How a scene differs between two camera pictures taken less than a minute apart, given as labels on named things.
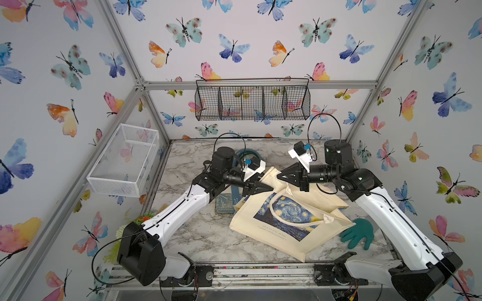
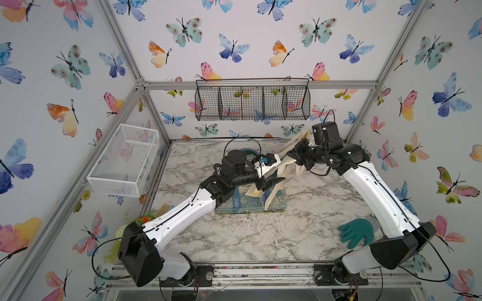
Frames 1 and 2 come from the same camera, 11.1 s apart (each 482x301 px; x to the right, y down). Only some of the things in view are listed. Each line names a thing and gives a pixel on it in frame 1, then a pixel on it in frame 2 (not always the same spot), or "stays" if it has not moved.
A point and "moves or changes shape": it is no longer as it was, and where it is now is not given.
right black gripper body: x=309 y=179 → x=307 y=156
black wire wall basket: x=252 y=99 stays
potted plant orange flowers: x=112 y=255 stays
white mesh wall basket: x=124 y=164 stays
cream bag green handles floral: x=238 y=153 stays
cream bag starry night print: x=291 y=217 moves or changes shape
